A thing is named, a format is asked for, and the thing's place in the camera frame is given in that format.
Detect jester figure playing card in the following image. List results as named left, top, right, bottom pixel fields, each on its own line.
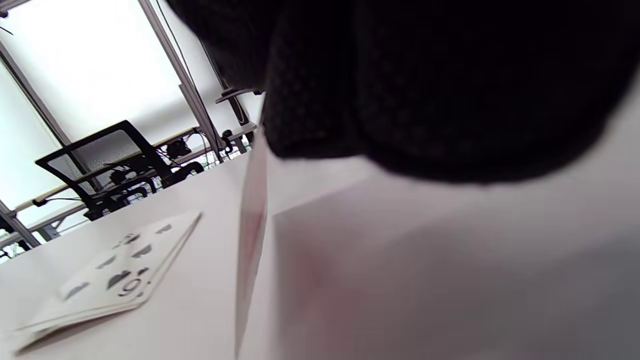
left=234, top=92, right=271, bottom=360

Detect tangle of black floor cables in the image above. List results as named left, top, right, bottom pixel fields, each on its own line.
left=160, top=127, right=242, bottom=163

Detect black mesh office chair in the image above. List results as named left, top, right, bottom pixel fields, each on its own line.
left=35, top=120, right=206, bottom=222

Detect many-pip spades playing card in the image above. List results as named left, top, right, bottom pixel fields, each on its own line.
left=14, top=210, right=203, bottom=352

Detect person's right hand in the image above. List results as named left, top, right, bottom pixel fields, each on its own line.
left=167, top=0, right=640, bottom=183

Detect grey aluminium frame post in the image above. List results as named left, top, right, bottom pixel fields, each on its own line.
left=0, top=199, right=42, bottom=249
left=137, top=0, right=227, bottom=162

